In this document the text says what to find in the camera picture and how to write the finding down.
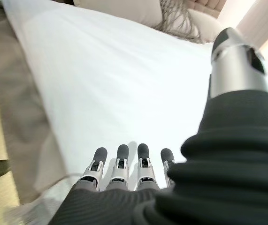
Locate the grey tufted headboard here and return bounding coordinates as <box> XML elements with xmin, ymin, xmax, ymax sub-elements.
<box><xmin>190</xmin><ymin>0</ymin><xmax>226</xmax><ymax>18</ymax></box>

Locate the beige pillow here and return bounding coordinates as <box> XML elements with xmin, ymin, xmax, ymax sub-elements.
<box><xmin>72</xmin><ymin>0</ymin><xmax>162</xmax><ymax>28</ymax></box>
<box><xmin>187</xmin><ymin>9</ymin><xmax>221</xmax><ymax>43</ymax></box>

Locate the white duvet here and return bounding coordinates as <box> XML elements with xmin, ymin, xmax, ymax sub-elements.
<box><xmin>2</xmin><ymin>0</ymin><xmax>219</xmax><ymax>195</ymax></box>

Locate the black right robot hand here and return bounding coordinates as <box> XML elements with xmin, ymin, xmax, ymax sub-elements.
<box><xmin>46</xmin><ymin>27</ymin><xmax>268</xmax><ymax>225</ymax></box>

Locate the beige curtain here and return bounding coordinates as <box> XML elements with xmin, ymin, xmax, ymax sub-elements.
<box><xmin>237</xmin><ymin>0</ymin><xmax>268</xmax><ymax>61</ymax></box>

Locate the grey woven fringed cushion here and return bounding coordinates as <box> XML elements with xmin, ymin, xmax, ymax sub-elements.
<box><xmin>157</xmin><ymin>0</ymin><xmax>202</xmax><ymax>44</ymax></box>

